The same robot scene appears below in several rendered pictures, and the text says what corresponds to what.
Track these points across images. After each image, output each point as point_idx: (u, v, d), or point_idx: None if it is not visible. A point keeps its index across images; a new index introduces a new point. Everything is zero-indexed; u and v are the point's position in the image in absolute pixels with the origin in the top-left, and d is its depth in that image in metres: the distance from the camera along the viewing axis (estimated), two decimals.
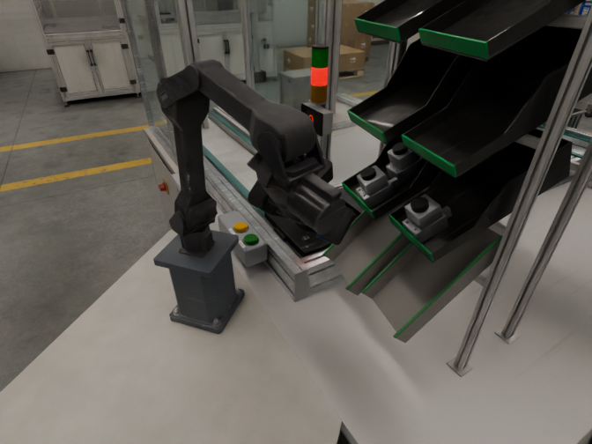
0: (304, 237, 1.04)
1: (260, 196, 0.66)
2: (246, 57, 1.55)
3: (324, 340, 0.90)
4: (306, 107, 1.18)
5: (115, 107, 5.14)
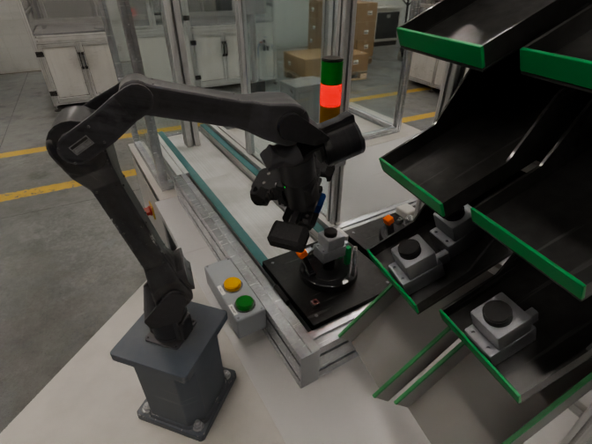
0: (312, 301, 0.82)
1: (302, 218, 0.62)
2: (241, 67, 1.33)
3: None
4: None
5: None
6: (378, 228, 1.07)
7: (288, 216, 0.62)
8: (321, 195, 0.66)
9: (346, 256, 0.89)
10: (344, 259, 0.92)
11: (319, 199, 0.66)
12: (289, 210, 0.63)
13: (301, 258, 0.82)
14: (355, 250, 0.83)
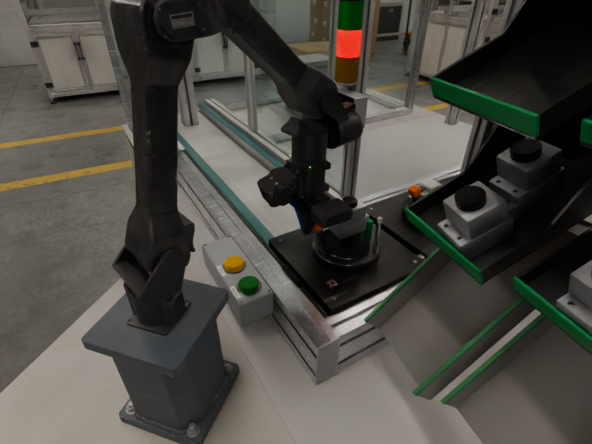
0: (329, 282, 0.69)
1: (323, 199, 0.63)
2: None
3: None
4: None
5: (106, 105, 4.79)
6: (399, 204, 0.94)
7: (313, 203, 0.62)
8: None
9: (367, 231, 0.76)
10: (363, 236, 0.80)
11: None
12: (307, 201, 0.63)
13: (315, 232, 0.70)
14: (379, 222, 0.70)
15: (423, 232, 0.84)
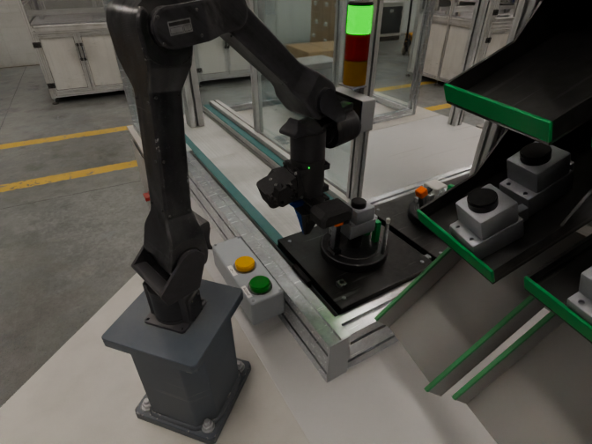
0: (338, 282, 0.71)
1: (323, 199, 0.63)
2: None
3: None
4: (336, 92, 0.84)
5: (107, 105, 4.81)
6: (405, 205, 0.95)
7: (312, 203, 0.62)
8: None
9: (375, 232, 0.78)
10: (371, 236, 0.81)
11: None
12: (307, 201, 0.63)
13: (336, 225, 0.72)
14: (388, 223, 0.72)
15: (429, 232, 0.86)
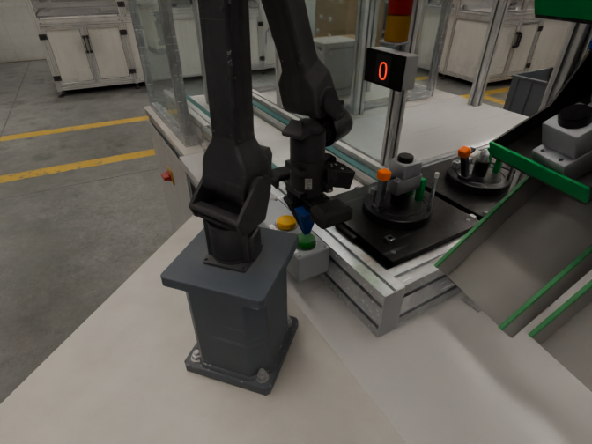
0: (386, 237, 0.69)
1: None
2: None
3: (442, 407, 0.55)
4: (375, 51, 0.83)
5: (114, 98, 4.79)
6: (442, 171, 0.93)
7: None
8: (305, 213, 0.63)
9: (420, 189, 0.76)
10: (413, 196, 0.79)
11: (302, 210, 0.64)
12: None
13: (383, 180, 0.70)
14: (436, 177, 0.70)
15: (470, 194, 0.84)
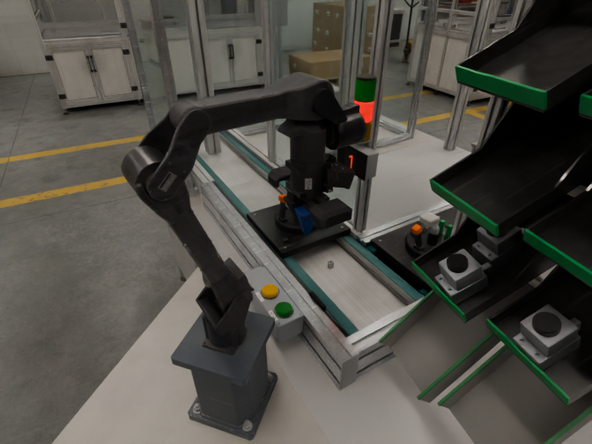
0: (283, 238, 1.09)
1: None
2: (266, 78, 1.37)
3: None
4: None
5: (117, 115, 4.96)
6: (403, 236, 1.11)
7: None
8: (305, 213, 0.63)
9: None
10: None
11: (302, 210, 0.64)
12: None
13: (281, 202, 1.10)
14: None
15: None
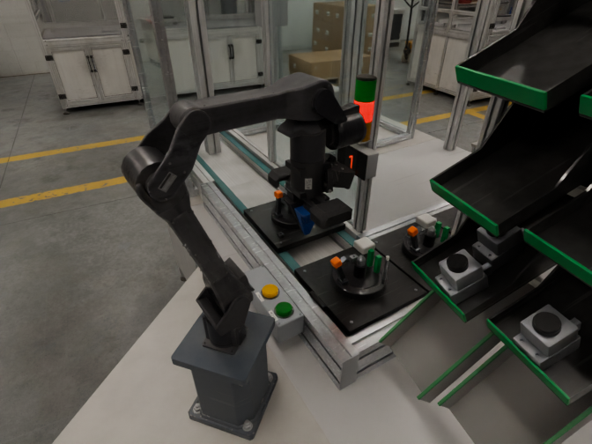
0: (278, 233, 1.11)
1: None
2: (266, 78, 1.37)
3: None
4: None
5: (117, 115, 4.96)
6: (332, 266, 1.00)
7: None
8: (305, 213, 0.63)
9: None
10: None
11: (302, 210, 0.64)
12: None
13: (277, 197, 1.12)
14: None
15: (346, 297, 0.91)
